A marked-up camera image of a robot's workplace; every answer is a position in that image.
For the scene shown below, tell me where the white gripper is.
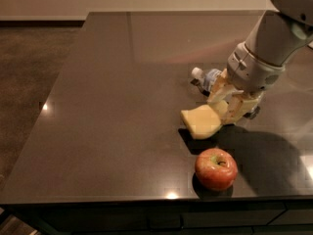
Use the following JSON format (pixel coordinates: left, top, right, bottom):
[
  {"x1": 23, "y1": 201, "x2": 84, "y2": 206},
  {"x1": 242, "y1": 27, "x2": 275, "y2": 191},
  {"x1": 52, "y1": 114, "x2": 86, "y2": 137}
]
[{"x1": 207, "y1": 42, "x2": 285, "y2": 125}]

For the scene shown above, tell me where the yellow sponge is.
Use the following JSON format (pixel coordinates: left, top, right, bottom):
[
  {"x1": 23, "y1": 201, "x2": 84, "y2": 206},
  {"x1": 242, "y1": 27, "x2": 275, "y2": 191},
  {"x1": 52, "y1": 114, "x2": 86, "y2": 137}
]
[{"x1": 181, "y1": 100, "x2": 228, "y2": 140}]

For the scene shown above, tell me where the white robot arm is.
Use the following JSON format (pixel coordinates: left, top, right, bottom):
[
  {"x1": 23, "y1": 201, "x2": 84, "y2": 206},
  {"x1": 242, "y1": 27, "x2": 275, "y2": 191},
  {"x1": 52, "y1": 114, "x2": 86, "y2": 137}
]
[{"x1": 207, "y1": 0, "x2": 313, "y2": 124}]

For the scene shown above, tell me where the clear plastic water bottle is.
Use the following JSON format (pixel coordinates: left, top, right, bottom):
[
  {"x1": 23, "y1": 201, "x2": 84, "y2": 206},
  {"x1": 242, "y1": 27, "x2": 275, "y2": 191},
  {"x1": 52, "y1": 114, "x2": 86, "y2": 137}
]
[{"x1": 191, "y1": 68, "x2": 260, "y2": 118}]

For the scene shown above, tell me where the dark cabinet drawer front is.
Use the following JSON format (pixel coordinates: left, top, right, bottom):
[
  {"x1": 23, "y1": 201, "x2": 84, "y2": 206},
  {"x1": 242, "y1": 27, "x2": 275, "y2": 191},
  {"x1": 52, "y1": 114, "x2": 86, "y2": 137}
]
[{"x1": 1, "y1": 200, "x2": 313, "y2": 235}]

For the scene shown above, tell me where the red apple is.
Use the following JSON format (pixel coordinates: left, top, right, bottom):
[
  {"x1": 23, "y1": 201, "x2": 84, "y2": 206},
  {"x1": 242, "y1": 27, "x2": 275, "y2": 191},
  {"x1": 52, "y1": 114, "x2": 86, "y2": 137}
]
[{"x1": 195, "y1": 148, "x2": 238, "y2": 191}]

